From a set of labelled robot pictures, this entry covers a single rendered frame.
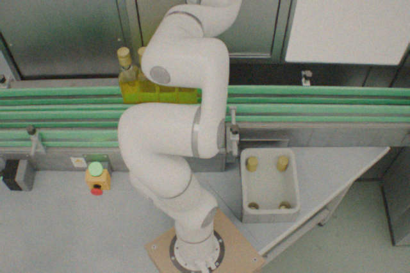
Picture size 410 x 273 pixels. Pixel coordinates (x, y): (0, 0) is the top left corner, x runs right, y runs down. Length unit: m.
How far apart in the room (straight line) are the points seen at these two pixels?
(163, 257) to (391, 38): 0.97
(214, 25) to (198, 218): 0.41
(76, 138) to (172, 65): 0.70
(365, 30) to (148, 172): 0.88
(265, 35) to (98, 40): 0.53
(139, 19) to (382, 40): 0.76
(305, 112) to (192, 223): 0.60
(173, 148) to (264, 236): 0.71
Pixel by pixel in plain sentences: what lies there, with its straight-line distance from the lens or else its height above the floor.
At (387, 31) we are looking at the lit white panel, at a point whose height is 1.14.
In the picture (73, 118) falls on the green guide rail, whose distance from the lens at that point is 1.38.
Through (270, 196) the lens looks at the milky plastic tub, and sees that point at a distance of 1.37.
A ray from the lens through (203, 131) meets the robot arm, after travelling 0.66.
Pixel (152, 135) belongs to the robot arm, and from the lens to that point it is 0.69.
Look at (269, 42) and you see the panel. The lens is 1.35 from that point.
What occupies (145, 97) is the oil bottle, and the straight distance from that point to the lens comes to 1.30.
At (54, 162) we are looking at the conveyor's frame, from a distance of 1.45.
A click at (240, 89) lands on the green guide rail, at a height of 0.96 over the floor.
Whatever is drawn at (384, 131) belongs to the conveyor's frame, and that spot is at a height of 0.85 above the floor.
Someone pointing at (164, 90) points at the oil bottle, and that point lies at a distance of 1.27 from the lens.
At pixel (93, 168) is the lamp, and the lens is 1.35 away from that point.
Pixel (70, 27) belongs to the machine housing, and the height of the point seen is 1.11.
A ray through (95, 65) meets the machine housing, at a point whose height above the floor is 0.93.
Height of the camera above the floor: 2.00
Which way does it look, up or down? 57 degrees down
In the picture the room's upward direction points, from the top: straight up
